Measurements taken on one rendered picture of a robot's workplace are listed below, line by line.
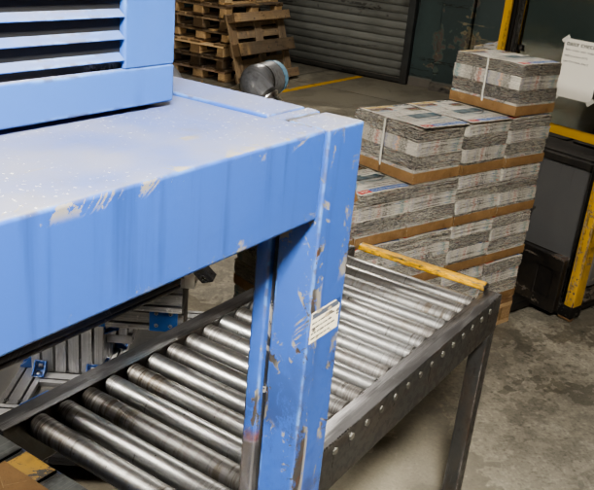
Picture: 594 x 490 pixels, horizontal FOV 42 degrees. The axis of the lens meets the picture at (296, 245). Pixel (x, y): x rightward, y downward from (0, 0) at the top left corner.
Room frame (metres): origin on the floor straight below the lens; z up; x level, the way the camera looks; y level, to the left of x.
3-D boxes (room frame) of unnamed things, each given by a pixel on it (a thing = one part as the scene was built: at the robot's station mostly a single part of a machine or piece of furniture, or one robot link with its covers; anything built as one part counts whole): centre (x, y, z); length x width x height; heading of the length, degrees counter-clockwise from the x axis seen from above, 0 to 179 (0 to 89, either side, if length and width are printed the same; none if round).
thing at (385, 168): (3.23, -0.42, 0.86); 0.38 x 0.29 x 0.04; 42
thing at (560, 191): (4.14, -1.48, 0.40); 0.69 x 0.55 x 0.80; 41
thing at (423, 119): (3.21, -0.43, 1.06); 0.37 x 0.29 x 0.01; 42
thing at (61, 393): (1.81, 0.19, 0.74); 1.34 x 0.05 x 0.12; 148
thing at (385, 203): (3.14, -0.32, 0.42); 1.17 x 0.39 x 0.83; 131
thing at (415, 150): (3.23, -0.42, 0.95); 0.38 x 0.29 x 0.23; 42
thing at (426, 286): (2.17, -0.33, 0.77); 0.47 x 0.05 x 0.05; 58
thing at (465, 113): (3.40, -0.65, 1.06); 0.37 x 0.28 x 0.01; 42
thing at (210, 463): (1.29, 0.22, 0.77); 0.47 x 0.05 x 0.05; 58
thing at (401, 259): (2.23, -0.39, 0.81); 0.43 x 0.03 x 0.02; 58
